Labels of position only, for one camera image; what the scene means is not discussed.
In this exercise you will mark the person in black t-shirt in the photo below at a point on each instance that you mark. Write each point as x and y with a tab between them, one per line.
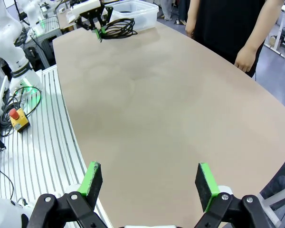
223	23

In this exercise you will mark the clear plastic storage box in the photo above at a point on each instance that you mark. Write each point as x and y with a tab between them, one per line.
145	16

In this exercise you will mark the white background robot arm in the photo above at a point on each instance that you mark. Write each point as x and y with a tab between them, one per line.
34	12

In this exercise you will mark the person's right forearm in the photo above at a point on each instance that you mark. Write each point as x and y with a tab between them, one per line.
193	12

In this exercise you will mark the yellow emergency stop button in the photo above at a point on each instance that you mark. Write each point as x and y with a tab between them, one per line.
20	122

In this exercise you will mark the white slotted aluminium platform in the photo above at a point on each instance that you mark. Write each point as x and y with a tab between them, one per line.
42	154

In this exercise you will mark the person's left hand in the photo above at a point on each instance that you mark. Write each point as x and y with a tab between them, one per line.
245	59

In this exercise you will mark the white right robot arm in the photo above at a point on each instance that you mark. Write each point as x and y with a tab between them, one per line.
2	213

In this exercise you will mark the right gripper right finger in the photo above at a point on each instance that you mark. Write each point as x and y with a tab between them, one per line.
205	187

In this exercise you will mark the grey metal table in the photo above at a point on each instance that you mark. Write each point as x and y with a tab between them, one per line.
48	27

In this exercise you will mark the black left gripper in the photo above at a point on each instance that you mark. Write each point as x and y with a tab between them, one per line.
92	15

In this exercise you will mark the white table leg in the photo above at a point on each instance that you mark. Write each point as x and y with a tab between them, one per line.
269	210

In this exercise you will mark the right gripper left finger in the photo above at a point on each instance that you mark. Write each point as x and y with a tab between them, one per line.
90	185

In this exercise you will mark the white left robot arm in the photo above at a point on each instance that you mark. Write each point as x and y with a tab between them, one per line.
7	38

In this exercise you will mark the person's left forearm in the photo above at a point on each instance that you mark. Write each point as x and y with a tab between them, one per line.
261	28

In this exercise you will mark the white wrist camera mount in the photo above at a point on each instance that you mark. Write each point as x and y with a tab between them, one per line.
85	5

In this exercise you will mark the person's right hand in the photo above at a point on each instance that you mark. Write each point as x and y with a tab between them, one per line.
190	29

